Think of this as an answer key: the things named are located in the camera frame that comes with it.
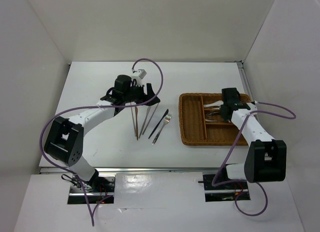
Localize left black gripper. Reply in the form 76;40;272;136
123;82;160;106

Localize white spoon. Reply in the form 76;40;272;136
203;100;224;108

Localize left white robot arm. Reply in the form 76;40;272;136
44;75;160;192

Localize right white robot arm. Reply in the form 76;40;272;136
220;88;287;183

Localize silver knife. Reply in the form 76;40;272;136
138;106;151;138

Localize long silver chopstick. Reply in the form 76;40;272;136
142;103;160;135

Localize copper brown knife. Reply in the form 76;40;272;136
134;107;139;141

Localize black knife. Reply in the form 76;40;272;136
148;109;169;139

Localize brown wicker divided tray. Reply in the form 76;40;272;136
178;93;239;146

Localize aluminium rail right side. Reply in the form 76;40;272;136
236;61;253;99

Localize aluminium rail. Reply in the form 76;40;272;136
39;167;219;174
236;61;253;99

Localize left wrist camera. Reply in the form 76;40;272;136
131;69;147;81

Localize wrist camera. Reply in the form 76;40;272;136
131;69;147;81
247;101;257;111

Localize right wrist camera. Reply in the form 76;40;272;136
247;101;257;111

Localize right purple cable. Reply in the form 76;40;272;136
211;100;297;216

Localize purple cable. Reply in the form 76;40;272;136
40;58;164;227
211;100;297;216

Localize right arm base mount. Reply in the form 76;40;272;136
197;169;251;202

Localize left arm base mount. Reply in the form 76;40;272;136
61;174;116;205

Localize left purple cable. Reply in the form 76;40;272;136
40;58;164;227

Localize aluminium rail front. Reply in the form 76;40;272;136
39;167;219;174

